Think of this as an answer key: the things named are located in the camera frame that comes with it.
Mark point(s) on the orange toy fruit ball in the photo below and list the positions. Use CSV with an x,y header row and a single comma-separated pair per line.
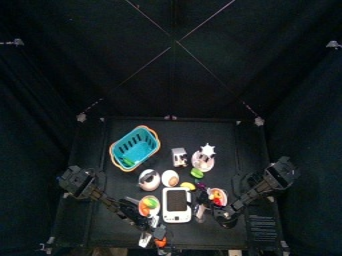
x,y
161,242

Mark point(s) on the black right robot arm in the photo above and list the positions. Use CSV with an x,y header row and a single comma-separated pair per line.
x,y
276,175

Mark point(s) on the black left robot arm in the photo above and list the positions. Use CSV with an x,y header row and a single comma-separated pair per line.
x,y
81,181

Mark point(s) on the red toy food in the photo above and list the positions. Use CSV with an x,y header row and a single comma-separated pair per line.
x,y
219,201

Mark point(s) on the yellow orange toy food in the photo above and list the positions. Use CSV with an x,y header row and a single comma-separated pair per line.
x,y
216,192

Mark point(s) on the small purple toy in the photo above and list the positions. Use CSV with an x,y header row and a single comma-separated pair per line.
x,y
201,184

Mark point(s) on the yellow toy banana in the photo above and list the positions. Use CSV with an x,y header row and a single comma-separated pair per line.
x,y
188,185

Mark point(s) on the green toy vegetable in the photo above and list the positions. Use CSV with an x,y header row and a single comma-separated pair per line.
x,y
197,173

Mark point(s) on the brown toy egg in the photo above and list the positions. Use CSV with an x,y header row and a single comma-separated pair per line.
x,y
173,181

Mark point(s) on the orange yellow toy fruit slice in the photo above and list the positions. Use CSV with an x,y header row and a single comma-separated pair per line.
x,y
144,207

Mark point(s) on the green toy fruit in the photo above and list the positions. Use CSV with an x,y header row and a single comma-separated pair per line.
x,y
153,202

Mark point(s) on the small white saucer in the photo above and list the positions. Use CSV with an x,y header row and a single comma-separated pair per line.
x,y
168,174

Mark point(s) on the grey toy spoon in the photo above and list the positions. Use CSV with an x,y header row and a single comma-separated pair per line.
x,y
133,200

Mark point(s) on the white round bowl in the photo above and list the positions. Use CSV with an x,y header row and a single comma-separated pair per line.
x,y
149,180

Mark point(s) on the small green toy piece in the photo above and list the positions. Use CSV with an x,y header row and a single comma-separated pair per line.
x,y
129,162

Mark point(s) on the teal basket orange rim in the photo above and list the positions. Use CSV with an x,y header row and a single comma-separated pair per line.
x,y
134,150

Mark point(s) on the grey frame corner clamp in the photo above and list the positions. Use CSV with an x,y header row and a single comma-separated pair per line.
x,y
333,44
81,117
17,42
260,121
170,117

